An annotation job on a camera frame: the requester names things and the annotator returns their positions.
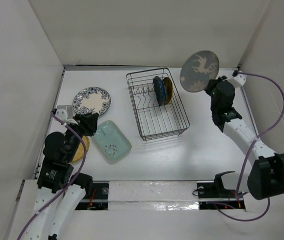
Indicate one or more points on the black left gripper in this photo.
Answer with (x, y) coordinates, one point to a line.
(87, 121)

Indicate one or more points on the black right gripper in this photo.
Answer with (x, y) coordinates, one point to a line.
(213, 82)

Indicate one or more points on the grey reindeer plate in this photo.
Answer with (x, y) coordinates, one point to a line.
(198, 70)

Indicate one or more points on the yellow patterned round plate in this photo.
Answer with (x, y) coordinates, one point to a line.
(169, 89)

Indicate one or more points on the dark blue leaf dish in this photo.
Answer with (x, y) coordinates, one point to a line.
(160, 90)

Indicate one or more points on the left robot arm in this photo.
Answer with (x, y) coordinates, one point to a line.
(60, 188)

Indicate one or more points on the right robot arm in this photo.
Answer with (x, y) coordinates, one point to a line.
(262, 171)

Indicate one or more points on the blue floral white plate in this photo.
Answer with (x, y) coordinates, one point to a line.
(91, 100)

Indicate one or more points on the yellow woven round plate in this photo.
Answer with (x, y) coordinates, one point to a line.
(80, 151)

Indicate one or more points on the light green rectangular tray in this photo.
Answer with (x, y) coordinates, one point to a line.
(111, 142)

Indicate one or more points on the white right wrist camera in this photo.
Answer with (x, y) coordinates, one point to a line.
(238, 79)

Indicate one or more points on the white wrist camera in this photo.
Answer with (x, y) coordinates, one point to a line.
(64, 113)
(238, 79)

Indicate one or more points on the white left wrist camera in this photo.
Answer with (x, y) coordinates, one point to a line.
(64, 113)

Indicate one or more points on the grey wire dish rack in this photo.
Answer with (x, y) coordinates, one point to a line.
(155, 121)

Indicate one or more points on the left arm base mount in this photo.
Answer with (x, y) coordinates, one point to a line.
(101, 191)

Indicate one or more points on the metal front rail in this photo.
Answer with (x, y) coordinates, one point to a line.
(193, 198)

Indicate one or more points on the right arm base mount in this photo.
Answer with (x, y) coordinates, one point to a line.
(212, 195)

